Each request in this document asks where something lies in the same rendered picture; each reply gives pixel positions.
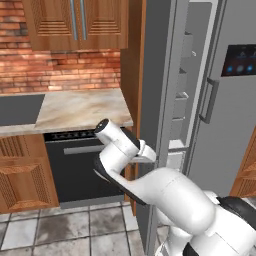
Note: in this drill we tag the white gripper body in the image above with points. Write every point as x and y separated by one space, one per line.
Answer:
146 154

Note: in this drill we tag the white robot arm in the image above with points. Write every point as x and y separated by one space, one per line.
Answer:
176 196

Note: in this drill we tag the grey freezer door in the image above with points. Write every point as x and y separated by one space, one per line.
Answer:
151 83

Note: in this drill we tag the grey fridge door with screen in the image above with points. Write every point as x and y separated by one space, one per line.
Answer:
230 126

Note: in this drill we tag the wooden base cupboard door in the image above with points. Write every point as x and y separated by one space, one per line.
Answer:
26 188

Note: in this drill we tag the black dishwasher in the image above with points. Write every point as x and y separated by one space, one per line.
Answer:
76 176

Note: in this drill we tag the tall wooden side panel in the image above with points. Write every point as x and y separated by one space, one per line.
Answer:
131 66

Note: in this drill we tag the wooden cupboard beside fridge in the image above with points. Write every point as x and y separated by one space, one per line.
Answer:
246 170

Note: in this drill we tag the wooden drawer front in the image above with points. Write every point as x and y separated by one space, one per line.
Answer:
20 148

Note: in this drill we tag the black hob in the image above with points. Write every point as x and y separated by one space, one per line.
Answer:
18 109

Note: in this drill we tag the wooden wall cupboard door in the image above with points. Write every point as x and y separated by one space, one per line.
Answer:
50 23
106 23

